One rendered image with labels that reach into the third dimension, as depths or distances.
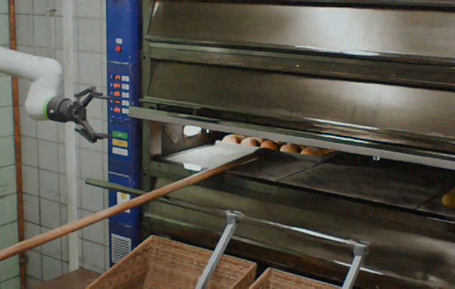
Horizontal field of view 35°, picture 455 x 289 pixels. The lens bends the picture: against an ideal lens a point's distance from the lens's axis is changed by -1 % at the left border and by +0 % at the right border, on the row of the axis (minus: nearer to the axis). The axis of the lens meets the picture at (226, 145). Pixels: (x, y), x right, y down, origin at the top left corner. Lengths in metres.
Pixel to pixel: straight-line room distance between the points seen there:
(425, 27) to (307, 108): 0.52
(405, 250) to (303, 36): 0.85
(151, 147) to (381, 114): 1.10
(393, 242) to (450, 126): 0.48
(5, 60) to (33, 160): 1.14
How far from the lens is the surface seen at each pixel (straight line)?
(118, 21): 3.17
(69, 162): 3.52
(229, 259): 2.98
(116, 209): 2.44
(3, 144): 3.77
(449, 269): 2.59
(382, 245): 2.67
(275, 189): 2.81
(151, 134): 3.16
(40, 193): 3.76
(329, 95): 2.64
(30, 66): 2.72
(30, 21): 3.64
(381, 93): 2.57
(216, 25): 2.87
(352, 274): 2.24
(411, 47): 2.48
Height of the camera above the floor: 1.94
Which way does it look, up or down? 13 degrees down
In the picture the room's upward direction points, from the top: 1 degrees clockwise
